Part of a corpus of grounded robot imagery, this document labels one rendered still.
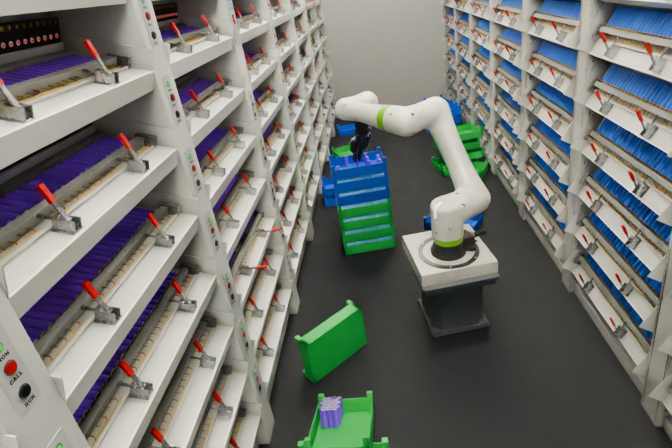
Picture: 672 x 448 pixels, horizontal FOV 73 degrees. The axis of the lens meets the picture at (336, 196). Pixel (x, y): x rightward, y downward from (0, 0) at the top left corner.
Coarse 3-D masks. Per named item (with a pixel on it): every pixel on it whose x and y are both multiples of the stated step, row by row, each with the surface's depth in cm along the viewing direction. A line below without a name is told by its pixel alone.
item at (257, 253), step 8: (256, 208) 201; (264, 208) 201; (272, 208) 201; (256, 216) 201; (264, 216) 203; (272, 216) 202; (264, 224) 197; (272, 224) 198; (256, 240) 185; (264, 240) 186; (256, 248) 180; (264, 248) 183; (256, 256) 175; (248, 264) 169; (256, 264) 170; (256, 272) 171; (240, 280) 160; (248, 280) 161; (240, 288) 156; (248, 288) 158; (240, 296) 147; (240, 304) 148
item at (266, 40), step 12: (240, 0) 231; (252, 0) 230; (264, 0) 230; (264, 36) 237; (276, 72) 245; (276, 84) 248; (288, 120) 256; (288, 144) 262; (300, 180) 271; (300, 204) 278; (312, 228) 292; (312, 240) 289
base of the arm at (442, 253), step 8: (464, 232) 195; (472, 232) 196; (480, 232) 197; (464, 240) 190; (472, 240) 191; (432, 248) 194; (440, 248) 189; (448, 248) 187; (456, 248) 188; (464, 248) 192; (472, 248) 191; (440, 256) 189; (448, 256) 188; (456, 256) 188
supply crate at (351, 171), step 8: (368, 152) 263; (376, 152) 263; (336, 160) 263; (344, 160) 264; (352, 160) 264; (376, 160) 264; (384, 160) 245; (344, 168) 260; (352, 168) 245; (360, 168) 246; (368, 168) 246; (376, 168) 246; (384, 168) 247; (336, 176) 246; (344, 176) 247; (352, 176) 247
